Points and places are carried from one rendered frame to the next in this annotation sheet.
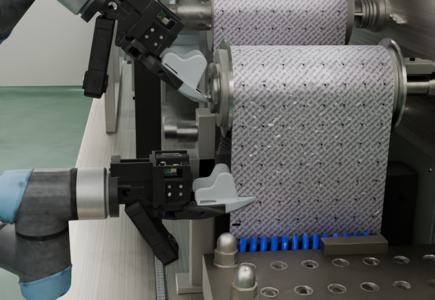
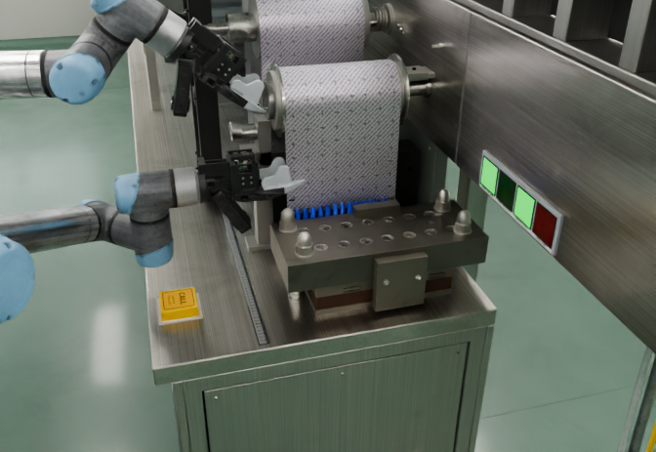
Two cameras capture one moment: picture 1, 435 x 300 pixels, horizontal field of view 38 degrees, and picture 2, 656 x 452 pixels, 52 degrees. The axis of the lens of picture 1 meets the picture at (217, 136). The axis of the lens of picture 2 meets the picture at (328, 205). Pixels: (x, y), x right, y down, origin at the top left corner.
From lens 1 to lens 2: 44 cm
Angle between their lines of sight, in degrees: 14
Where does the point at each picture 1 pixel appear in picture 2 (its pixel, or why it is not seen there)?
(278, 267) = (324, 228)
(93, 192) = (188, 186)
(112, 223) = not seen: hidden behind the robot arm
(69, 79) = (72, 28)
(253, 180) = (303, 168)
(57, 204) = (163, 197)
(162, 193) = (238, 184)
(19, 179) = (132, 182)
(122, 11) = (198, 52)
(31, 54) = (25, 2)
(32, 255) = (146, 235)
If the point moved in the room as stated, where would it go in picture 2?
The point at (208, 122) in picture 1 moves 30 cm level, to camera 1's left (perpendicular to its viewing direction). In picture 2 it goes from (265, 125) to (111, 132)
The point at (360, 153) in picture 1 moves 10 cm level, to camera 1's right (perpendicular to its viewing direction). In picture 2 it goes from (379, 143) to (427, 140)
